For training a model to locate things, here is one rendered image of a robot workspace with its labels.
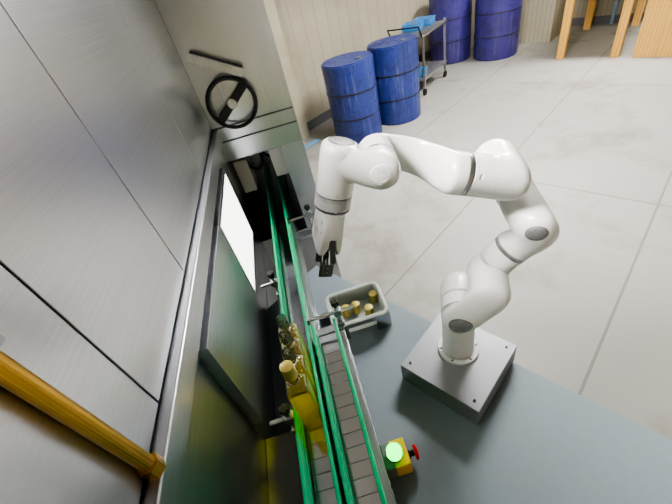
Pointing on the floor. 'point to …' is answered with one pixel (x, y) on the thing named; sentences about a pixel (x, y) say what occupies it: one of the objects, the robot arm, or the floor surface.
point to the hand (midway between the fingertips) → (323, 262)
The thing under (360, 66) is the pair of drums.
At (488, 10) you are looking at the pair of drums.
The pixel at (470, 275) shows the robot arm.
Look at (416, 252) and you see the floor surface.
